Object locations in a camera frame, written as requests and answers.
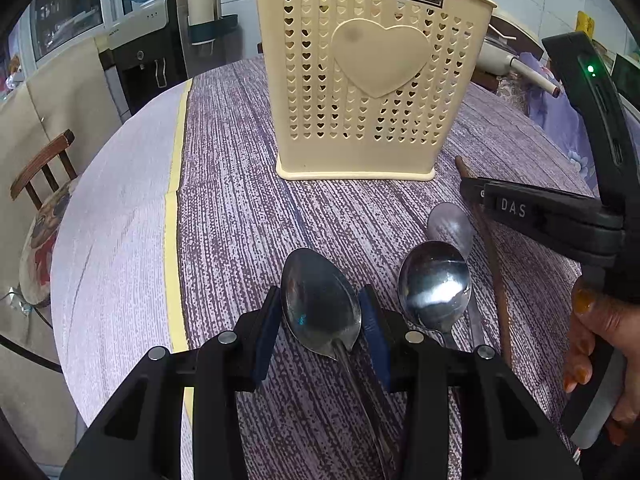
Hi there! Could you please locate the shiny metal spoon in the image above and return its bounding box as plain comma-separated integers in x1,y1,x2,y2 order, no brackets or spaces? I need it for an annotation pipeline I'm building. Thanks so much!
397,240,472,352

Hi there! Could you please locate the cat print seat cushion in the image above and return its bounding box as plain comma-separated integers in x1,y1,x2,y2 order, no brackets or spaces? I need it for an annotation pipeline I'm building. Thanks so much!
18,179,77,309

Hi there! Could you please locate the white microwave oven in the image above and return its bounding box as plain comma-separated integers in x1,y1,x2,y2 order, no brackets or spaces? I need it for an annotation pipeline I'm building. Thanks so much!
610,52,640,112

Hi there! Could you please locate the white pan with lid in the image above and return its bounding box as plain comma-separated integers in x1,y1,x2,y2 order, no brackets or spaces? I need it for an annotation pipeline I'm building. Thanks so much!
474,14,564,97

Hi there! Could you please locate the yellow tape strip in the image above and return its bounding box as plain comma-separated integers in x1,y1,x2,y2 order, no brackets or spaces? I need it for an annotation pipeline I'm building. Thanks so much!
164,77,197,461

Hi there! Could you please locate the brown wooden chopstick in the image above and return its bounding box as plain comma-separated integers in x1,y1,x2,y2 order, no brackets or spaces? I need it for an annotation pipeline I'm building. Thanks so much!
454,155,514,369

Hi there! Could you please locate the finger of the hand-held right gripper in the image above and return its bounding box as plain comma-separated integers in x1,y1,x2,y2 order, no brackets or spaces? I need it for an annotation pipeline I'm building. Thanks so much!
483,182,622,262
459,176,486,206

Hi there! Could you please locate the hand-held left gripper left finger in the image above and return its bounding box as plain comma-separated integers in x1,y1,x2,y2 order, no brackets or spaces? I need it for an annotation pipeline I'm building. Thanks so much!
60,285,284,480

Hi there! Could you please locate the person's right hand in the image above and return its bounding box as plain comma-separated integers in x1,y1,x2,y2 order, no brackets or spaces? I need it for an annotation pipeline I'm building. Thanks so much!
562,277,640,447

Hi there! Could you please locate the beige cloth cover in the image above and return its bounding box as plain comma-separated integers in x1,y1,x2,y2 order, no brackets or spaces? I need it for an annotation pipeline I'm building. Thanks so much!
0,35,128,281

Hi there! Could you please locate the dark teal wall holder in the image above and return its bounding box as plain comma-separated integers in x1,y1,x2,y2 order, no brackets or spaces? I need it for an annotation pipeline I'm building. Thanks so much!
187,13,241,47

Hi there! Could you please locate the dull metal spoon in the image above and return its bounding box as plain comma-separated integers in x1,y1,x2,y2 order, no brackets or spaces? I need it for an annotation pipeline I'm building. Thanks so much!
426,202,489,349

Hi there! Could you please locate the grey water dispenser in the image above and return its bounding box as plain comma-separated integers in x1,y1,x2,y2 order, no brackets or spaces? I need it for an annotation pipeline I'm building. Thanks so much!
98,0,192,122

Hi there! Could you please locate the purple floral cloth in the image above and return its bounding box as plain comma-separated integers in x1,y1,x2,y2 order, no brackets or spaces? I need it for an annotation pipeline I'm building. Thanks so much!
499,51,603,197

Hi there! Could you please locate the white framed glass door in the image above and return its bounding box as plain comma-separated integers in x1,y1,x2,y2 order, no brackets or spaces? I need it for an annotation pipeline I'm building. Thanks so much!
27,0,127,63

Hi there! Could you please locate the person's right forearm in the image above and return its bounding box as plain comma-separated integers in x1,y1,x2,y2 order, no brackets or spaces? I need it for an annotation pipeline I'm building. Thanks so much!
580,422,640,480

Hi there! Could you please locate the cream perforated utensil holder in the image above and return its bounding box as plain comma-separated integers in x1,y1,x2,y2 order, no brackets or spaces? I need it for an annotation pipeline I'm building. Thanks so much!
249,0,499,182

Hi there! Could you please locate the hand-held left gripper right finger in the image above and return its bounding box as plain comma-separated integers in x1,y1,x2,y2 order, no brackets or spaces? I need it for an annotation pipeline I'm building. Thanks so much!
357,284,583,480

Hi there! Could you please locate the white power strip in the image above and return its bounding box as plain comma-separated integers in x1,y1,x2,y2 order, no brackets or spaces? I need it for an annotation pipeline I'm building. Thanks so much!
6,291,32,317

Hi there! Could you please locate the yellow wrap roll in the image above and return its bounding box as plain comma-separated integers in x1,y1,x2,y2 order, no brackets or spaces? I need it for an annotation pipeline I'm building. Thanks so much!
575,9,599,37

